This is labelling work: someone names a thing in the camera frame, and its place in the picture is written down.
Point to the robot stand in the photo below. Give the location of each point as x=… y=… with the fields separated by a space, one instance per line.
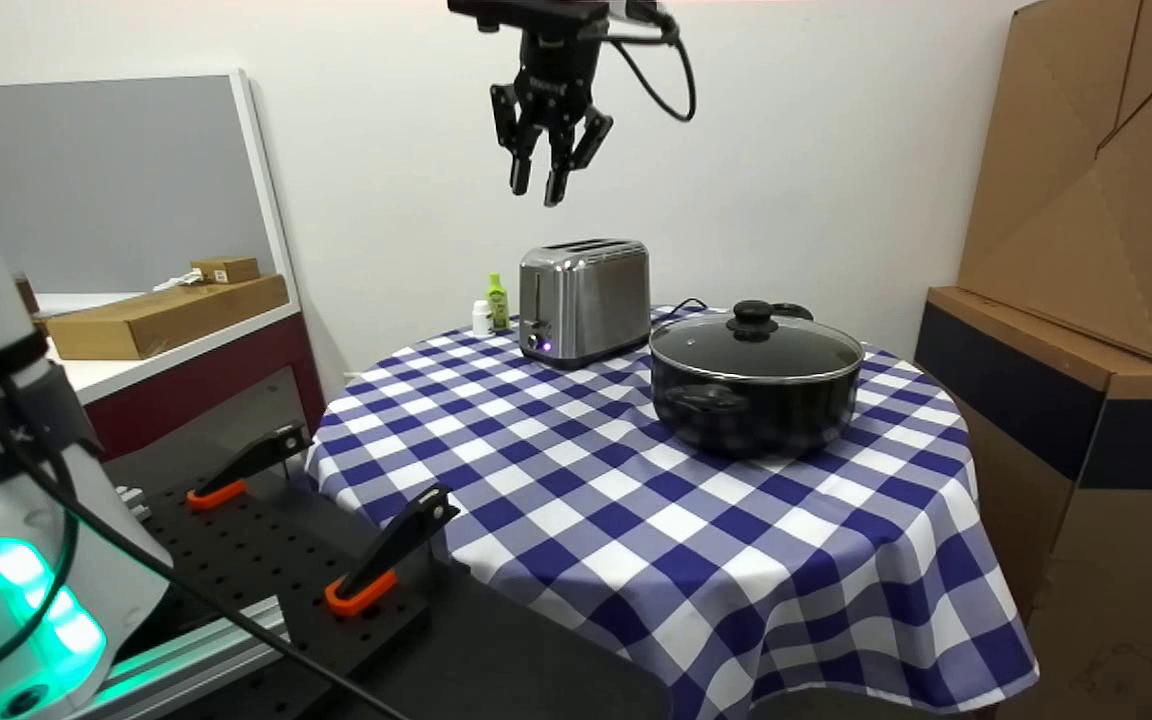
x=256 y=545

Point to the blue white checkered tablecloth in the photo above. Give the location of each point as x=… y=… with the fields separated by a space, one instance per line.
x=636 y=540

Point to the stack of flat cardboard boxes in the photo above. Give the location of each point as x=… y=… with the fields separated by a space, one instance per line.
x=151 y=320

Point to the white desk with red front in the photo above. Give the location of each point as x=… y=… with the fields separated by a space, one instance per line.
x=186 y=385

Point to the stack of large cardboard boxes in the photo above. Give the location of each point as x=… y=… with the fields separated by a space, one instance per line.
x=1086 y=200

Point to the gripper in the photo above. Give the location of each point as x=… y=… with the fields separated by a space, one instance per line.
x=558 y=72

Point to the black cooking pot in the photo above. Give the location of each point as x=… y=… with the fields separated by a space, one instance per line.
x=751 y=410

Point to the toaster lever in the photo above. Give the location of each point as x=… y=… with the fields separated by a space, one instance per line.
x=537 y=328

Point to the small white bottle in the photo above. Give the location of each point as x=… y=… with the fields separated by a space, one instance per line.
x=480 y=319

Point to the black clamp with orange grip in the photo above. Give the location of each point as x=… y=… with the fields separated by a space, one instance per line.
x=394 y=545
x=254 y=460

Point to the glass pot lid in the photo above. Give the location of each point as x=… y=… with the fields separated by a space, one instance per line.
x=756 y=345

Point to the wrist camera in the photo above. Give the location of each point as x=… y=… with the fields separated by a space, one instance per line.
x=536 y=10

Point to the silver toaster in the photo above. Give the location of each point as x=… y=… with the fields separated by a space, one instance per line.
x=596 y=300

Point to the grey partition panel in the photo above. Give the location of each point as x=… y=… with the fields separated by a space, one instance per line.
x=106 y=180

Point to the green bottle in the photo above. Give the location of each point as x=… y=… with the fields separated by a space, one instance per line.
x=498 y=300

